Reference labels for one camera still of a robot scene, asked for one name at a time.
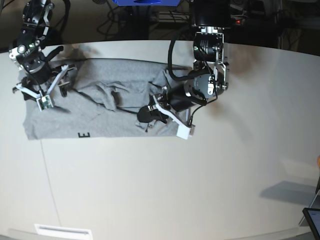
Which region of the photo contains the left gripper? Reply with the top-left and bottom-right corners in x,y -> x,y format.
137,84 -> 207,124

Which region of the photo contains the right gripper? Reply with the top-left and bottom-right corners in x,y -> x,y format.
26,62 -> 77,98

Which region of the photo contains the grey T-shirt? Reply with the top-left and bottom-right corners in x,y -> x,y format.
23,59 -> 178,140

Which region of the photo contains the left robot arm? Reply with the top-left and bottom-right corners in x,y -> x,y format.
137,0 -> 232,123

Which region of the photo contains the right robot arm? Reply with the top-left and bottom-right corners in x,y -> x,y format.
8,0 -> 71,100

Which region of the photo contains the black power strip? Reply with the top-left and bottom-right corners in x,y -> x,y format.
231,14 -> 248,26

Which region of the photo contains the white table label strip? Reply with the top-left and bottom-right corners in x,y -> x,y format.
34,224 -> 93,240

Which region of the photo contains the black tablet device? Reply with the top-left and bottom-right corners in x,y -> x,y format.
302,207 -> 320,240

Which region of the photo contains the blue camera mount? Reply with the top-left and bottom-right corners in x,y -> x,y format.
112,0 -> 180,7

